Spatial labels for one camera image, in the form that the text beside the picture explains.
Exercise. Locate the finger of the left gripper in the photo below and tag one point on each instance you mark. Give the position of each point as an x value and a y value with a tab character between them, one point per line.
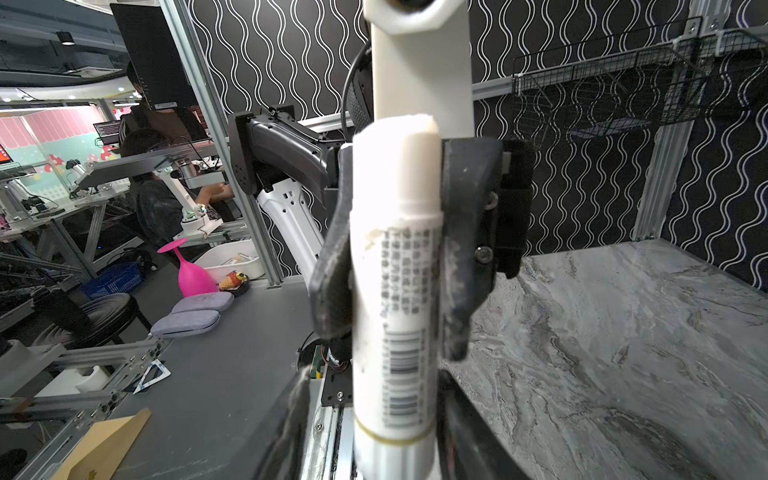
470	171
329	290

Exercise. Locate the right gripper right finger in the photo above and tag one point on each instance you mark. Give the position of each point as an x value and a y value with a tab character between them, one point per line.
467	447

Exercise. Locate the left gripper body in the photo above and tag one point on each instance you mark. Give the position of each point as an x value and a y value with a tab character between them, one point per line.
514	204

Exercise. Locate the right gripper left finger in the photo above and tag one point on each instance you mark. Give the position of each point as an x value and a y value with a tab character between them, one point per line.
275	447

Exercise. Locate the white glue stick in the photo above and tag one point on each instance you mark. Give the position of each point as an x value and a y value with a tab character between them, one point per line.
396	224

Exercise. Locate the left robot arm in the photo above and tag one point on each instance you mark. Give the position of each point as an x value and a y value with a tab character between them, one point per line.
270	149

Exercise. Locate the white bowl with items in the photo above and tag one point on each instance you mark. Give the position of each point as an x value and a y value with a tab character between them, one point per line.
237	256

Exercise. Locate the grey cushion pads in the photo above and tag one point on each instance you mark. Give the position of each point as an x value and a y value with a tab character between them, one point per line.
193	315

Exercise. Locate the pink plastic goblet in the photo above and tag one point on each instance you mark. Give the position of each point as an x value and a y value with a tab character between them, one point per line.
193	280

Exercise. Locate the brown cardboard piece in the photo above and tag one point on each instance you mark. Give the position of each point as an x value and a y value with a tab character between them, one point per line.
101	451

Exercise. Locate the seated person in background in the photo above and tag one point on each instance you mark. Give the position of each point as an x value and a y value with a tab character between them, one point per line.
158	211

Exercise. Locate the black monitor screen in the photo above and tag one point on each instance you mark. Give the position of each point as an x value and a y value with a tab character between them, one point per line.
154	56

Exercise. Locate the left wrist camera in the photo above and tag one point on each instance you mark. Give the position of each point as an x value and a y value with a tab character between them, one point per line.
421	62

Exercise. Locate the black wire basket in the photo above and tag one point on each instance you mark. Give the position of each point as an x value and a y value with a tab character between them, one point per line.
656	76

